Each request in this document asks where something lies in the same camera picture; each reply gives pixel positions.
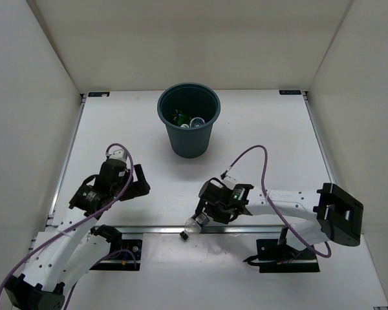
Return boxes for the black label sticker left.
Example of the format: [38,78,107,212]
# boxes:
[87,92,110,98]

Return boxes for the clear bottle black label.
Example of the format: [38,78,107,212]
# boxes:
[180,213,210,241]

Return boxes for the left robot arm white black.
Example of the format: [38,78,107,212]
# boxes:
[4,158,150,309]

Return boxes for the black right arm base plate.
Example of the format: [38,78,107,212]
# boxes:
[243,227,320,273]

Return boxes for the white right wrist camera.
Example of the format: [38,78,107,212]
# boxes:
[221,174,237,189]

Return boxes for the aluminium table edge rail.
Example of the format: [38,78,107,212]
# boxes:
[45,224,350,235]

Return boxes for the blue label clear water bottle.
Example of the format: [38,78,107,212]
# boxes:
[189,117,206,128]

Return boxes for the black label sticker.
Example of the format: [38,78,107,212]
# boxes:
[87,92,110,98]
[279,90,301,96]

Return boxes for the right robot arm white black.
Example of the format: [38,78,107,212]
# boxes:
[186,177,363,258]

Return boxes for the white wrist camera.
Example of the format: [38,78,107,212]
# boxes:
[105,149,129,163]
[221,174,237,189]

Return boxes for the dark teal plastic bin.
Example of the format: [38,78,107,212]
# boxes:
[157,83,221,158]

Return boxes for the black label sticker right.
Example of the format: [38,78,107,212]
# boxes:
[279,90,301,96]

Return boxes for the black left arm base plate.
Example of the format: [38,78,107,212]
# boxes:
[91,234,143,271]

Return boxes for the green plastic soda bottle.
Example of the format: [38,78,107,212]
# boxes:
[171,109,191,127]

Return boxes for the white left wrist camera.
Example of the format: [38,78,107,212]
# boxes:
[105,149,129,163]

